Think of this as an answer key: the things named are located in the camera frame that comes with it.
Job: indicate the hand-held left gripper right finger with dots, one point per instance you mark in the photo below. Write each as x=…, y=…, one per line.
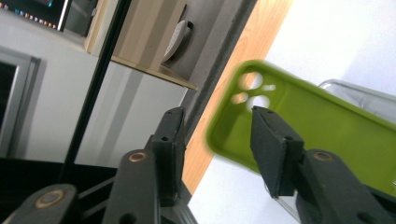
x=274, y=149

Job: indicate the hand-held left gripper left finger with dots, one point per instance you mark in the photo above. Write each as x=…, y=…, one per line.
x=170, y=155

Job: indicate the green phone case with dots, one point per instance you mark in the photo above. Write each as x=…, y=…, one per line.
x=330, y=124

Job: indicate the clear plastic phone case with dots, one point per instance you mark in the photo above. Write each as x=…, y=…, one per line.
x=364, y=98

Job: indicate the black metal pole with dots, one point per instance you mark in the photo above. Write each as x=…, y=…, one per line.
x=93, y=90

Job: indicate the wooden cabinet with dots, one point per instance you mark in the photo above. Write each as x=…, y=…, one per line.
x=146, y=34

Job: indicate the grey framed screen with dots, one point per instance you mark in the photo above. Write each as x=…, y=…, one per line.
x=12, y=99

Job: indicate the computer monitor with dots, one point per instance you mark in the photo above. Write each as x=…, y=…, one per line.
x=34, y=9

